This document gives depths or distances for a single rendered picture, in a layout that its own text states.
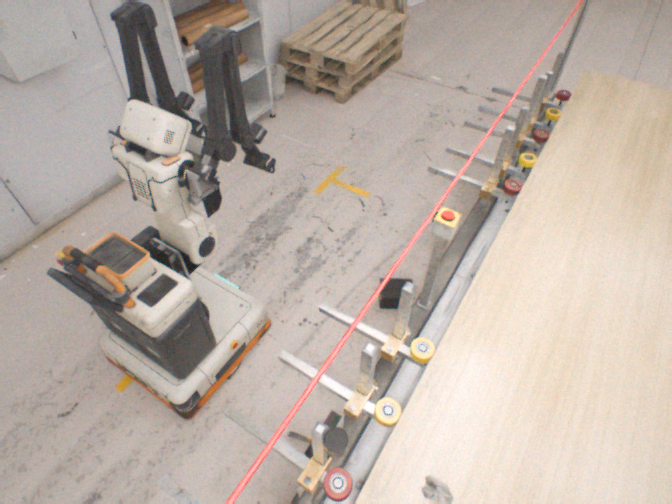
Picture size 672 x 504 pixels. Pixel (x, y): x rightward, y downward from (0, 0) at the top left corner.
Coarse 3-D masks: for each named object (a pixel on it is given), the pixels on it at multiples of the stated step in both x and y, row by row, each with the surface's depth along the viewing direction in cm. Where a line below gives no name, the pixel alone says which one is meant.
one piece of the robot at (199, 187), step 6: (192, 174) 154; (192, 180) 156; (198, 180) 156; (204, 180) 158; (192, 186) 158; (198, 186) 157; (204, 186) 160; (210, 186) 163; (216, 186) 165; (192, 192) 160; (198, 192) 158; (204, 192) 161; (210, 192) 164; (198, 198) 160
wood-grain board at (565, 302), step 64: (576, 128) 231; (640, 128) 232; (576, 192) 197; (640, 192) 197; (512, 256) 171; (576, 256) 171; (640, 256) 172; (512, 320) 152; (576, 320) 152; (640, 320) 152; (448, 384) 136; (512, 384) 136; (576, 384) 136; (640, 384) 136; (384, 448) 123; (448, 448) 123; (512, 448) 123; (576, 448) 123; (640, 448) 124
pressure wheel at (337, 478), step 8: (328, 472) 119; (336, 472) 119; (344, 472) 119; (328, 480) 117; (336, 480) 117; (344, 480) 117; (328, 488) 116; (336, 488) 116; (344, 488) 116; (328, 496) 116; (336, 496) 115; (344, 496) 115
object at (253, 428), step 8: (232, 408) 135; (232, 416) 133; (240, 416) 133; (240, 424) 132; (248, 424) 132; (256, 424) 132; (256, 432) 130; (264, 432) 130; (264, 440) 129; (280, 440) 129; (272, 448) 128; (280, 448) 127; (288, 448) 127; (288, 456) 126; (296, 456) 126; (296, 464) 124; (304, 464) 124; (320, 480) 121
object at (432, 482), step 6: (432, 474) 119; (426, 480) 118; (432, 480) 116; (438, 480) 118; (426, 486) 117; (432, 486) 116; (438, 486) 116; (444, 486) 116; (426, 492) 115; (432, 492) 115; (438, 492) 114; (444, 492) 116; (450, 492) 116; (426, 498) 114; (432, 498) 114; (438, 498) 114; (444, 498) 114; (450, 498) 114
